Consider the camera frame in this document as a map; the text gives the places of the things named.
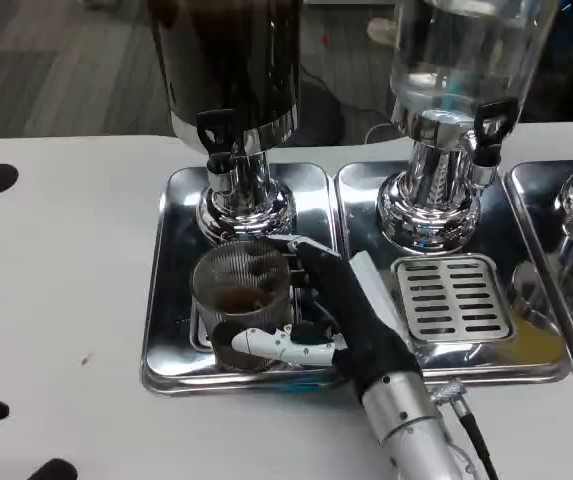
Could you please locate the clear ribbed glass cup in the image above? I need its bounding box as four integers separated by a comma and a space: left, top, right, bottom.
190, 241, 296, 372

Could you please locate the tan object on floor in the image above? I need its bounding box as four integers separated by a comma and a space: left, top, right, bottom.
367, 17, 397, 44

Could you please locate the steel drip tray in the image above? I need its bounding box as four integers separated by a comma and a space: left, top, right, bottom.
140, 164, 367, 396
334, 162, 571, 387
505, 160, 573, 394

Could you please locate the black round stand base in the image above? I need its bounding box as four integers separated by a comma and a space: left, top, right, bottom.
298, 74, 347, 146

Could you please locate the clear water drink dispenser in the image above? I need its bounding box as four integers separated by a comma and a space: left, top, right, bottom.
375, 0, 562, 252

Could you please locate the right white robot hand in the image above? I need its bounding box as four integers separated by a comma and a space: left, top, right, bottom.
213, 234, 423, 396

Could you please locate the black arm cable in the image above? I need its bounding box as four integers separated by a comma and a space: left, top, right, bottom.
428, 380, 501, 480

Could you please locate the dark liquid drink dispenser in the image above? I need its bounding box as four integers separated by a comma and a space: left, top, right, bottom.
145, 0, 301, 251

